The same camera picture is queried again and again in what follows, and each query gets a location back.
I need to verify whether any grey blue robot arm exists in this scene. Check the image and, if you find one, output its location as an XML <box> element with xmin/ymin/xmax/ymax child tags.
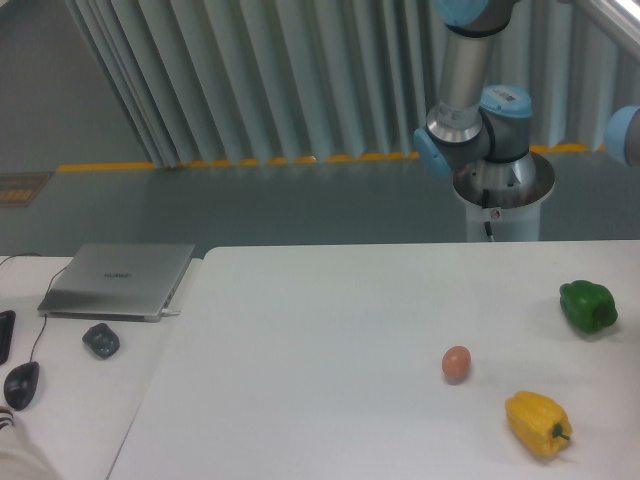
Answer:
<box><xmin>414</xmin><ymin>1</ymin><xmax>639</xmax><ymax>174</ymax></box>

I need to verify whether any beige striped sleeve forearm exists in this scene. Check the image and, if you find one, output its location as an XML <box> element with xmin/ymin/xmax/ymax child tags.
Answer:
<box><xmin>1</xmin><ymin>407</ymin><xmax>60</xmax><ymax>479</ymax></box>

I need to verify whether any brown egg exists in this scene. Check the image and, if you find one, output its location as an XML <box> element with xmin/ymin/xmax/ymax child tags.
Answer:
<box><xmin>441</xmin><ymin>346</ymin><xmax>471</xmax><ymax>383</ymax></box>

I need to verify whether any silver closed laptop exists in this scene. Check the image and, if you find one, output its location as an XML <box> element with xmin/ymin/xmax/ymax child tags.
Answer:
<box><xmin>38</xmin><ymin>243</ymin><xmax>195</xmax><ymax>322</ymax></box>

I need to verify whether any small dark grey tray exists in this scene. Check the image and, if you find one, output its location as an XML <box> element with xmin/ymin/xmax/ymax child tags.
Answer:
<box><xmin>82</xmin><ymin>323</ymin><xmax>121</xmax><ymax>359</ymax></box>

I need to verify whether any green bell pepper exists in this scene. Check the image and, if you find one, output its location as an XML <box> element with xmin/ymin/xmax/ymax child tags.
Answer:
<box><xmin>559</xmin><ymin>280</ymin><xmax>618</xmax><ymax>334</ymax></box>

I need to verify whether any yellow bell pepper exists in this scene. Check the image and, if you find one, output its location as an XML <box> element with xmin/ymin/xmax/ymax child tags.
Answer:
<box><xmin>504</xmin><ymin>391</ymin><xmax>573</xmax><ymax>459</ymax></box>

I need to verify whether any black keyboard edge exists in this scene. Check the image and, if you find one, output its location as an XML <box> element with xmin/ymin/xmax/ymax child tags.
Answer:
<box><xmin>0</xmin><ymin>310</ymin><xmax>16</xmax><ymax>365</ymax></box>

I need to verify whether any black computer mouse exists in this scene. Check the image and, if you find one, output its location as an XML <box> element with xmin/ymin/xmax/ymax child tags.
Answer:
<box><xmin>3</xmin><ymin>361</ymin><xmax>40</xmax><ymax>411</ymax></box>

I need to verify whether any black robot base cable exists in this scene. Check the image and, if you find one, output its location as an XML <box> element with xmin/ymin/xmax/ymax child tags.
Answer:
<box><xmin>481</xmin><ymin>188</ymin><xmax>497</xmax><ymax>244</ymax></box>

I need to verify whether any black mouse cable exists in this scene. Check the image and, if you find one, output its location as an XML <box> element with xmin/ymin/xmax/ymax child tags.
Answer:
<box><xmin>0</xmin><ymin>252</ymin><xmax>76</xmax><ymax>365</ymax></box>

